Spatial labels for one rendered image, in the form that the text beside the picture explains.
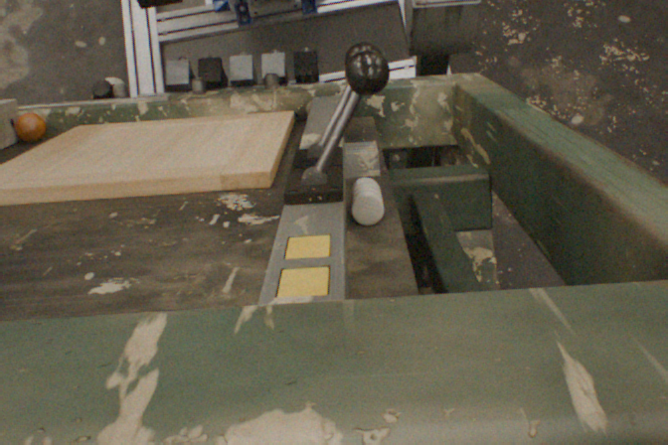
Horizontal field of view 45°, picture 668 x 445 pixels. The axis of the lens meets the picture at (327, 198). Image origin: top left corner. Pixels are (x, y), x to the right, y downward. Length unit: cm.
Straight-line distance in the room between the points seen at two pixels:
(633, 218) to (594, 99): 192
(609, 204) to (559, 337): 36
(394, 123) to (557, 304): 113
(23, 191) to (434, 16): 80
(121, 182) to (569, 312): 73
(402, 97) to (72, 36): 150
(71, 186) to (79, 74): 165
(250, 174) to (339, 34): 138
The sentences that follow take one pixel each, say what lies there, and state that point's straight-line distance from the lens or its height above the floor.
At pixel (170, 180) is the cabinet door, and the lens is 94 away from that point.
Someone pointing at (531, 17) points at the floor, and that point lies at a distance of 259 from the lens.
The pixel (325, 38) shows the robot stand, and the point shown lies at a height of 21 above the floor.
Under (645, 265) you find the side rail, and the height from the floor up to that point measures 162.
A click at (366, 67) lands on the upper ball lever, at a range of 67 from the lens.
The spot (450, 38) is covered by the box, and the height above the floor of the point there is 82.
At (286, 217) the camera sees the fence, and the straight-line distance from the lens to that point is 64.
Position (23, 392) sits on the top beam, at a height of 189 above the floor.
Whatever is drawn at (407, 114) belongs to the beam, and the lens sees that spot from 140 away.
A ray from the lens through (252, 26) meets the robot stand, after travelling 229.
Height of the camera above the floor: 213
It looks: 69 degrees down
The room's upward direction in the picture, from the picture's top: 9 degrees counter-clockwise
